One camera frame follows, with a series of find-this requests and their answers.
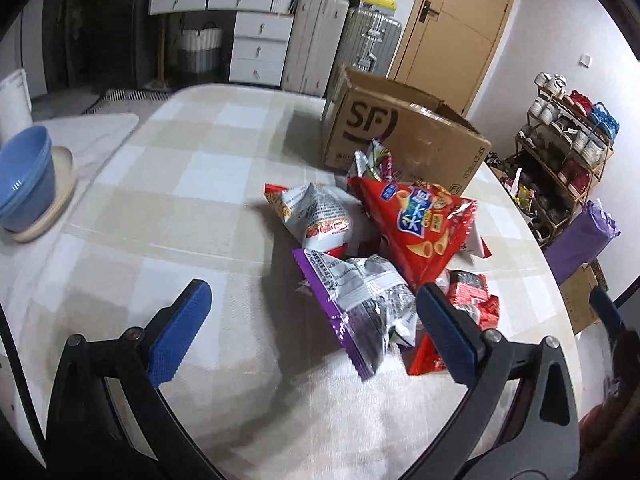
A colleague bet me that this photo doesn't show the white red snack bag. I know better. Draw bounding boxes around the white red snack bag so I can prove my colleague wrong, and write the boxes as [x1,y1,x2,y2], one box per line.
[264,182,363,256]

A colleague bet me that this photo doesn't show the white drawer dresser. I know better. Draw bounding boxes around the white drawer dresser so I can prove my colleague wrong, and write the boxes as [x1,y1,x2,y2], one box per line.
[148,0,297,86]

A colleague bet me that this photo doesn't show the rows of assorted sneakers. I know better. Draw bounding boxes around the rows of assorted sneakers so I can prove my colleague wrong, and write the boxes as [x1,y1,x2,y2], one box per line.
[517,72,621,196]

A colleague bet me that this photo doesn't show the white plastic container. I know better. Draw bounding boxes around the white plastic container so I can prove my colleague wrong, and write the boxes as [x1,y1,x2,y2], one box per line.
[0,69,33,133]

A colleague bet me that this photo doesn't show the woven laundry basket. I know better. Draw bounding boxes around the woven laundry basket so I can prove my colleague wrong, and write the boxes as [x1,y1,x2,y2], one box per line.
[175,22,223,76]

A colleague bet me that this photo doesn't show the gold metal shoe rack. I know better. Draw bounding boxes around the gold metal shoe rack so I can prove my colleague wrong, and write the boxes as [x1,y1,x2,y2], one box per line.
[515,82,616,246]

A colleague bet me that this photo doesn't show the red cone snack bag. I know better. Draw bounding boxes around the red cone snack bag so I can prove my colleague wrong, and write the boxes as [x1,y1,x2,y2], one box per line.
[346,175,478,291]

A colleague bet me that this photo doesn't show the beige suitcase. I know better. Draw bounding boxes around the beige suitcase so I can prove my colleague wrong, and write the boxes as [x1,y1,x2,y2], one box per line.
[281,0,351,97]

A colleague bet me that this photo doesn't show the wooden pole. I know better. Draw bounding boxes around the wooden pole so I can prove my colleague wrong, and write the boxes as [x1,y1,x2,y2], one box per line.
[145,12,173,92]

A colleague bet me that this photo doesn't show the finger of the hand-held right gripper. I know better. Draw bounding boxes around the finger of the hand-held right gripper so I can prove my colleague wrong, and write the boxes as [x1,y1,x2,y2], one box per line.
[589,286,640,361]

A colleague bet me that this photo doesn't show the patterned rug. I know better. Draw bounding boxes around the patterned rug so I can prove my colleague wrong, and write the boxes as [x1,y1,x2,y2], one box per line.
[82,87,173,116]

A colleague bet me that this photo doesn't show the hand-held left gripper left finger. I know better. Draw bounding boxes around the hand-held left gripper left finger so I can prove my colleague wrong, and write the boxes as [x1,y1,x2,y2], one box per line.
[45,279,236,480]

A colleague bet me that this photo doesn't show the wooden door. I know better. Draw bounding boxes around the wooden door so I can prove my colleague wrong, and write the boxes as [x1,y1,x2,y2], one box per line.
[387,0,525,116]

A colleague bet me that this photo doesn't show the brown cardboard box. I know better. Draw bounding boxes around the brown cardboard box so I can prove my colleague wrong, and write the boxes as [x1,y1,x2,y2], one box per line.
[321,65,493,196]

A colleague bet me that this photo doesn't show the white trash bin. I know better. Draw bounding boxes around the white trash bin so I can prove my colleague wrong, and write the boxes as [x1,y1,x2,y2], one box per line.
[492,157,538,221]

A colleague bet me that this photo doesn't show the red white snack packet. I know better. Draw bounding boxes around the red white snack packet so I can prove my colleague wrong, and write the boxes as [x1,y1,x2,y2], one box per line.
[405,269,501,376]

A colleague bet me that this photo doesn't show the flat cardboard carton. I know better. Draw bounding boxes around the flat cardboard carton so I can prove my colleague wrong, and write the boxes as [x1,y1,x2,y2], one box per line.
[560,260,608,336]

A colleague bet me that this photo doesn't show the purple silver snack bag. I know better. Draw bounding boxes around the purple silver snack bag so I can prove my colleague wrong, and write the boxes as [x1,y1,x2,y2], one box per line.
[291,247,418,381]

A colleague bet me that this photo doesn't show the silver suitcase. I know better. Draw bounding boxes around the silver suitcase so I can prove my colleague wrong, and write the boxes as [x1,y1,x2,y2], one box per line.
[337,6,403,78]

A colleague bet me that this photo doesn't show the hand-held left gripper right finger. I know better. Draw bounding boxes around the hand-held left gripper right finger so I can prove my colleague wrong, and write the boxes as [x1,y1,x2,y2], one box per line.
[395,282,581,480]

